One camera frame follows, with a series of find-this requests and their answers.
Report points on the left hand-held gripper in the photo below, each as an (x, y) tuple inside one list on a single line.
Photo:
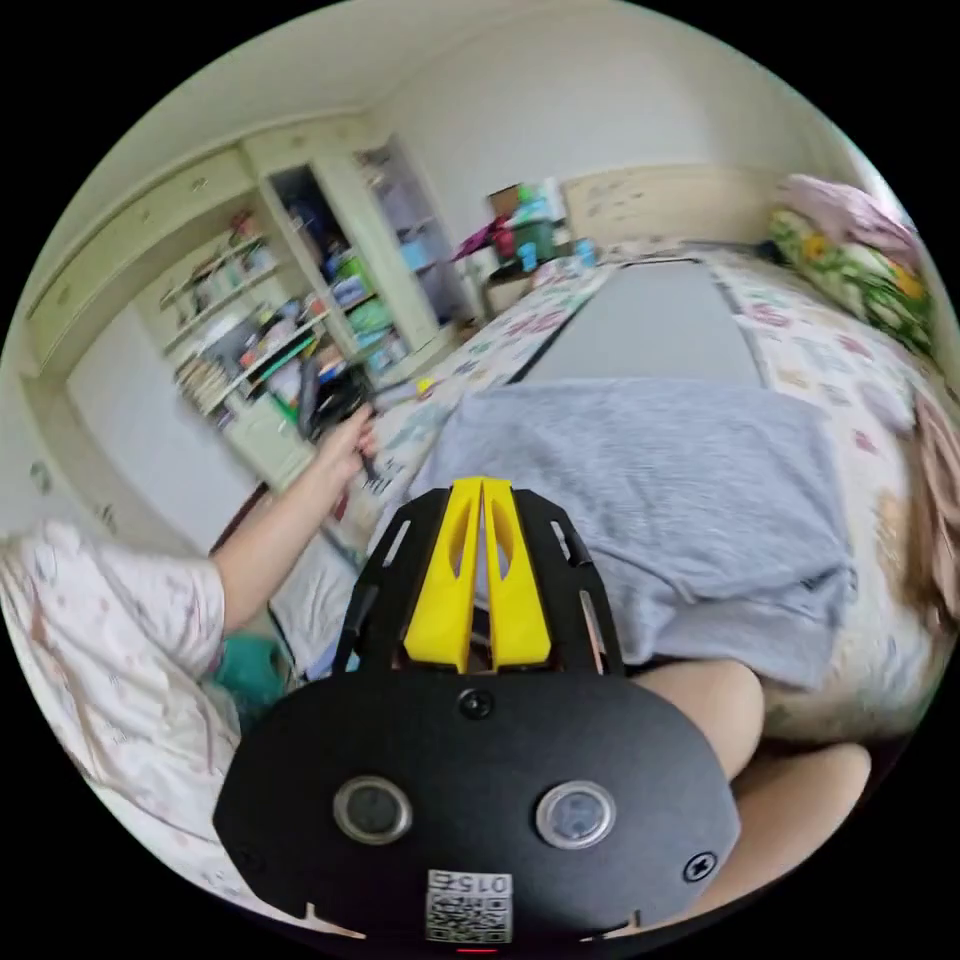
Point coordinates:
[(341, 401)]

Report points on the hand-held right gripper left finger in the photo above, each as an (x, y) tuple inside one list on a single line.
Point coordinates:
[(439, 600)]

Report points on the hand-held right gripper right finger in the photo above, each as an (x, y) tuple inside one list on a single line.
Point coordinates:
[(521, 615)]

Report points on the gray long sleeve shirt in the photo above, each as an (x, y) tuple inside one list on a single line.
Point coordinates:
[(645, 480)]

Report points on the person's left forearm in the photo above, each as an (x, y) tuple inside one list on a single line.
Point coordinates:
[(277, 540)]

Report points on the person's left hand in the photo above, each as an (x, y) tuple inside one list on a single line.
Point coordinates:
[(349, 454)]

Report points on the cluttered bedside table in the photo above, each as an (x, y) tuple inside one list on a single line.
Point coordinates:
[(517, 240)]

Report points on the cream cupboard with shelves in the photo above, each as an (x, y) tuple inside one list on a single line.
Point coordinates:
[(247, 300)]

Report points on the gray flat folding board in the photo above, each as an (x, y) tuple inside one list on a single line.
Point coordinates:
[(645, 322)]

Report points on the person's body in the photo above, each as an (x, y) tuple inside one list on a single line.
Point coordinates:
[(112, 675)]

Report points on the bed with printed sheet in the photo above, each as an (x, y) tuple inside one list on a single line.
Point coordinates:
[(817, 360)]

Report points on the green floral pillow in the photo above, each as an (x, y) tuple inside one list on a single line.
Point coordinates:
[(855, 274)]

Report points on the pink rolled blanket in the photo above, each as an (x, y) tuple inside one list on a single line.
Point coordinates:
[(847, 210)]

